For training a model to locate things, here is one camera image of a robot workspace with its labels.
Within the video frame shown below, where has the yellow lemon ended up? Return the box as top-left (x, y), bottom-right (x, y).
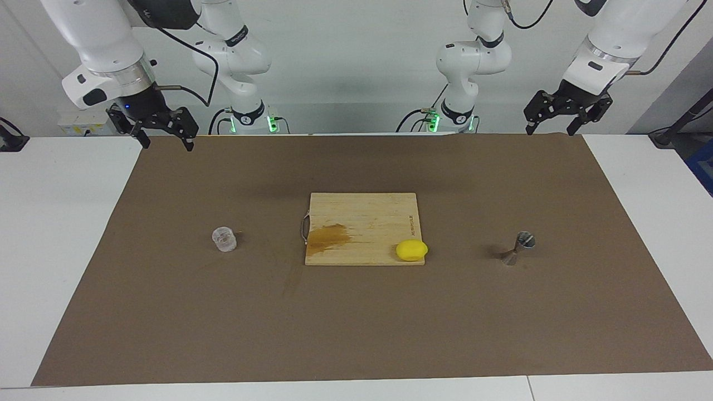
top-left (395, 239), bottom-right (429, 262)

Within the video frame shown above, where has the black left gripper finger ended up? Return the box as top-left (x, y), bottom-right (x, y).
top-left (524, 90), bottom-right (558, 135)
top-left (567, 95), bottom-right (613, 136)

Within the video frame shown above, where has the black base cable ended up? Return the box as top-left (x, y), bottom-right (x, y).
top-left (395, 84), bottom-right (449, 133)
top-left (209, 109), bottom-right (232, 134)

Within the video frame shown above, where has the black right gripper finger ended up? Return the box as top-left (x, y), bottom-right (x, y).
top-left (107, 103), bottom-right (151, 149)
top-left (167, 107), bottom-right (199, 151)

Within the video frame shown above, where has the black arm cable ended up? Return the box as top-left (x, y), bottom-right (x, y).
top-left (155, 25), bottom-right (219, 107)
top-left (501, 0), bottom-right (705, 76)

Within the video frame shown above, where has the clear glass cup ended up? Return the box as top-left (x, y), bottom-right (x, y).
top-left (212, 226), bottom-right (237, 253)

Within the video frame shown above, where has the wooden cutting board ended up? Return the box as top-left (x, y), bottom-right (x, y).
top-left (301, 192), bottom-right (426, 266)

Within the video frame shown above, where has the steel jigger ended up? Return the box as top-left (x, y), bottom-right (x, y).
top-left (500, 232), bottom-right (536, 266)

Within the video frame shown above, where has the black stand foot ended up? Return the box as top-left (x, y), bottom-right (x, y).
top-left (0, 117), bottom-right (30, 152)

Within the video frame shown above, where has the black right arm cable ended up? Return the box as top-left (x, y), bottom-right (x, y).
top-left (155, 25), bottom-right (219, 107)

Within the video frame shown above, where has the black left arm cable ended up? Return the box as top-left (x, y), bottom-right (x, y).
top-left (501, 0), bottom-right (705, 76)

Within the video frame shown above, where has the black tripod leg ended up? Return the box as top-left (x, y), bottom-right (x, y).
top-left (649, 89), bottom-right (713, 148)

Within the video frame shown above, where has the white power box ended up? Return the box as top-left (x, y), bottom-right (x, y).
top-left (57, 109), bottom-right (120, 137)

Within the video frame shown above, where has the brown table mat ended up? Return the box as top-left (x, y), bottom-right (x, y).
top-left (31, 133), bottom-right (713, 387)

